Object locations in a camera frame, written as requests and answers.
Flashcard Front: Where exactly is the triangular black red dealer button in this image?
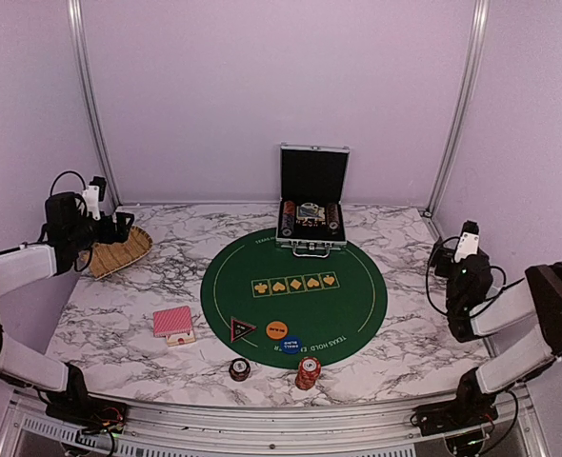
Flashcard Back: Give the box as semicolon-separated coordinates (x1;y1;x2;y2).
231;317;257;343

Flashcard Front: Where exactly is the black red 100 chip stack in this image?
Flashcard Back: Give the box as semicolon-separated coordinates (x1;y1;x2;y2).
229;358;251;382

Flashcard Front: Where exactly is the red yellow 5 chip stack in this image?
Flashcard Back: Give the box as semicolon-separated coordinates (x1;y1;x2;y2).
295;357;321;390

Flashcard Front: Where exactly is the orange big blind button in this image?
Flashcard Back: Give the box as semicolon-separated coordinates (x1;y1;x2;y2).
266;321;289;341

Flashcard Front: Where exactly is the blue small blind button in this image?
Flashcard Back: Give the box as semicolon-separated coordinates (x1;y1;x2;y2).
279;336;303;355

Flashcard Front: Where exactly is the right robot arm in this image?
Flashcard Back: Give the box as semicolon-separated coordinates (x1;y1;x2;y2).
411;231;562;436

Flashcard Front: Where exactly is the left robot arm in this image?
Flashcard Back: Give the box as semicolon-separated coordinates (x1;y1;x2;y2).
0;190;134;434

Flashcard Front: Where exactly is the woven bamboo basket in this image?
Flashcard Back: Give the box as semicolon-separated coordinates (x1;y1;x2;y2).
89;227;153;279

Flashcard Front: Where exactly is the red playing card deck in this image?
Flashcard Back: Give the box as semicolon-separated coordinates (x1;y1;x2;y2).
153;306;193;337

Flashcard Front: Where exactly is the playing card box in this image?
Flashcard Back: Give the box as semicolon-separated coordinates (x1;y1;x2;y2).
166;331;196;347

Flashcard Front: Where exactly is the right chip row in case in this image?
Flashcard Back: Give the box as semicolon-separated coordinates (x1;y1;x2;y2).
326;203;342;235

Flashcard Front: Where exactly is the chip row in case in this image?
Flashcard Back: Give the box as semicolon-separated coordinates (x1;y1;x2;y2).
326;203;342;235
280;201;296;237

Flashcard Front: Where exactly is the round green poker mat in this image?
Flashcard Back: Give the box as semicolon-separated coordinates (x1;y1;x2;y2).
200;228;388;369

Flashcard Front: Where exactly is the left chip row in case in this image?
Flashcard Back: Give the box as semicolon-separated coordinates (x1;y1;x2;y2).
280;201;296;237

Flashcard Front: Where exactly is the aluminium poker chip case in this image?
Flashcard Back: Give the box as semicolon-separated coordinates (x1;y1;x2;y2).
275;143;351;259

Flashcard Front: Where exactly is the card deck in case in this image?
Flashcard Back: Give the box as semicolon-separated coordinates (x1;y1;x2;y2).
296;202;326;227

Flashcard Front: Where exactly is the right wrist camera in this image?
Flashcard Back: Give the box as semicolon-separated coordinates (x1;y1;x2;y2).
453;220;479;263

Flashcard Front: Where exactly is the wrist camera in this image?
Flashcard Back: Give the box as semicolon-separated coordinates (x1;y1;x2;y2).
453;220;479;263
82;176;107;221

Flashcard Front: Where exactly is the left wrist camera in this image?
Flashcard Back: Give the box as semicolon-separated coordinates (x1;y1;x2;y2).
82;176;107;221

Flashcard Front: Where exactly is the front aluminium rail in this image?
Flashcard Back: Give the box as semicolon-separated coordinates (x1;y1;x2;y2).
0;385;549;457

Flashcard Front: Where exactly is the left aluminium frame post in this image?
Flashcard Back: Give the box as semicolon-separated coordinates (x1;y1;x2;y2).
67;0;121;208

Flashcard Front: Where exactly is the aluminium frame post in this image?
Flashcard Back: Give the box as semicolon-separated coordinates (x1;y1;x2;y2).
425;0;491;218
67;0;121;208

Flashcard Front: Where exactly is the right aluminium frame post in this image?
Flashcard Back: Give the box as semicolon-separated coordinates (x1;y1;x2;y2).
425;0;491;218

